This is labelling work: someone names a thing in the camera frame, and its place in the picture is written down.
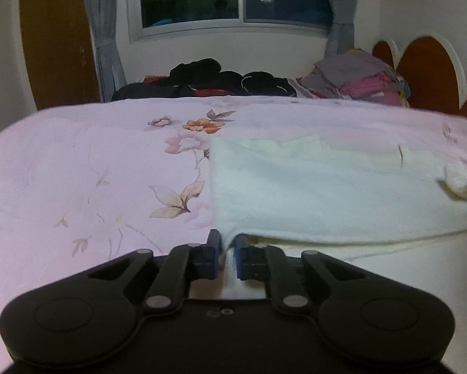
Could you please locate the pile of black clothes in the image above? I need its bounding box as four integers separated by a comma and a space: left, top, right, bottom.
111, 58, 297, 101

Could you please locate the left grey curtain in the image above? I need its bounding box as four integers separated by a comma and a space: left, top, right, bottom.
84, 0, 126, 102

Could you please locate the right grey curtain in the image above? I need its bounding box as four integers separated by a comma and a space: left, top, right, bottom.
325, 0, 358, 57

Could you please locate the red white scalloped headboard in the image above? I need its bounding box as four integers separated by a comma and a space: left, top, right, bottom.
372, 35, 467, 117

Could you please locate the pink floral bed sheet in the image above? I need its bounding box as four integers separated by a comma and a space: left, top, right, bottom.
0, 97, 467, 372

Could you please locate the stack of folded clothes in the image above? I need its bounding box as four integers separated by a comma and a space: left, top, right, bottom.
296, 49, 409, 108

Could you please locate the cream white knit sweater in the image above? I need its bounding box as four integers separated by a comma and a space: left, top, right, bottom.
210, 135, 467, 257

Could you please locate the grey curtain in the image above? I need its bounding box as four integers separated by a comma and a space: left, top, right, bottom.
84, 0, 126, 102
325, 0, 358, 57

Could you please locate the white framed window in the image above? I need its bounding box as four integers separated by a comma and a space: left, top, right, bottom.
127, 0, 332, 41

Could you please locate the brown wooden door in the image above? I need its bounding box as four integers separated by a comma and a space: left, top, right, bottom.
19, 0, 100, 110

